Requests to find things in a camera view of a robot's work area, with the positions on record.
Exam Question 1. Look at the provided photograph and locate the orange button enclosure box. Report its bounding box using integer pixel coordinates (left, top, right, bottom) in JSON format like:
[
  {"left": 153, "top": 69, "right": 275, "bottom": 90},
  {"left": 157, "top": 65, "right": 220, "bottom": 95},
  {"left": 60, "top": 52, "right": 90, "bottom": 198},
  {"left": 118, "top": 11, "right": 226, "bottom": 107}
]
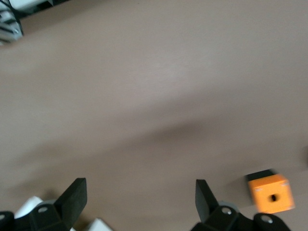
[{"left": 245, "top": 169, "right": 295, "bottom": 215}]

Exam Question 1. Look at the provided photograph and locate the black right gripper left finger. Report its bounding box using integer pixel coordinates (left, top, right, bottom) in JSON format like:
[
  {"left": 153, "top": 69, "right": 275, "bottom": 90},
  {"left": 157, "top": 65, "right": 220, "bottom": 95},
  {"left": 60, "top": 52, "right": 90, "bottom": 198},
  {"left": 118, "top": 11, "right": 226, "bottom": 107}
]
[{"left": 14, "top": 178, "right": 87, "bottom": 231}]

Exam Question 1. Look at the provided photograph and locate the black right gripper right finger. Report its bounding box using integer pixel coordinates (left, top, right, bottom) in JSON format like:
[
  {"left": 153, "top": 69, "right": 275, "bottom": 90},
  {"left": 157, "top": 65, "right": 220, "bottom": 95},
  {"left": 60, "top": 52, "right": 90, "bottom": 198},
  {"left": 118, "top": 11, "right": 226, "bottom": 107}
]
[{"left": 191, "top": 179, "right": 256, "bottom": 231}]

